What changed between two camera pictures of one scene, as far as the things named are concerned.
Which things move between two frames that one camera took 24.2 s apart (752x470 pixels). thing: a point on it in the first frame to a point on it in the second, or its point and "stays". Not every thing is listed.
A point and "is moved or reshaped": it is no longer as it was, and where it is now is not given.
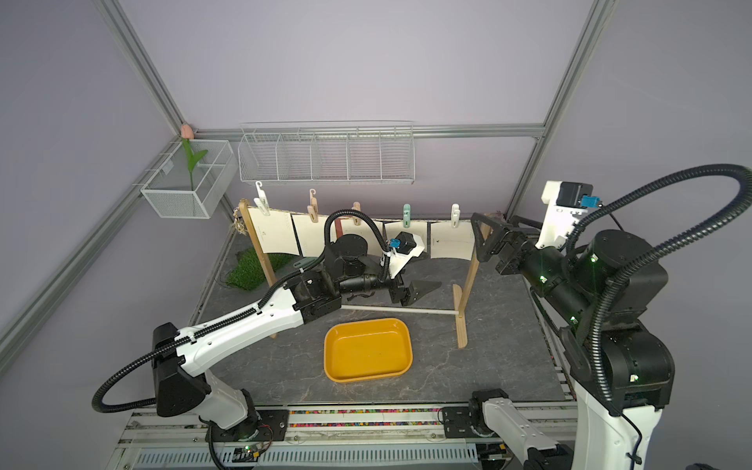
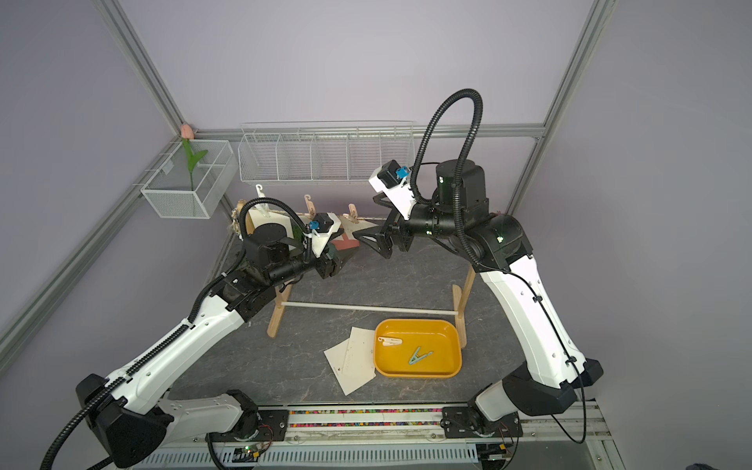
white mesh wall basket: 193,179 stays
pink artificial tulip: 193,160 stays
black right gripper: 515,236 to 398,226
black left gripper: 418,289 to 328,267
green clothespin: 406,215 is moved or reshaped
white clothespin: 454,214 is moved or reshaped
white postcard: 449,242 is moved or reshaped
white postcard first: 275,231 stays
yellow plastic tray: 365,350 to 417,348
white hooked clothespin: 261,201 stays
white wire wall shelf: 334,152 stays
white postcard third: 360,228 stays
